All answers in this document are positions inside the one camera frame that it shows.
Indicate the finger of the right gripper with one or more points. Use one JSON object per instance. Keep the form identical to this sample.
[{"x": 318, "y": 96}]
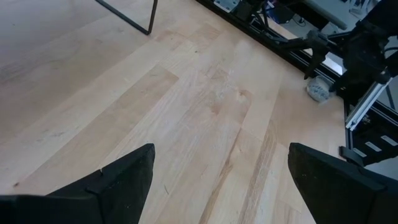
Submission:
[
  {"x": 314, "y": 42},
  {"x": 318, "y": 59}
]

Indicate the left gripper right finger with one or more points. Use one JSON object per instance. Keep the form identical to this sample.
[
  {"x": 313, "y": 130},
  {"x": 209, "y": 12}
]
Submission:
[{"x": 335, "y": 193}]

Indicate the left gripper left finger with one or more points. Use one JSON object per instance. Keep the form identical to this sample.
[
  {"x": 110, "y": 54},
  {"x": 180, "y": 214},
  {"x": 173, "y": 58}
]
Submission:
[{"x": 118, "y": 193}]

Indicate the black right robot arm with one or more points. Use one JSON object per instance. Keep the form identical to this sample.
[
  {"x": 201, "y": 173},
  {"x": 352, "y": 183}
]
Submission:
[{"x": 385, "y": 14}]

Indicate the wooden riser shelf black legs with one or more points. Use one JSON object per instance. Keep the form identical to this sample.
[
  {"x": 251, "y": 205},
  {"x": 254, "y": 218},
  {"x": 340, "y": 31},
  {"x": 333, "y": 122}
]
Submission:
[{"x": 152, "y": 15}]

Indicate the black aluminium table frame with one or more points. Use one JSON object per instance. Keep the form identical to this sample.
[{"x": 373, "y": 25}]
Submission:
[{"x": 357, "y": 137}]

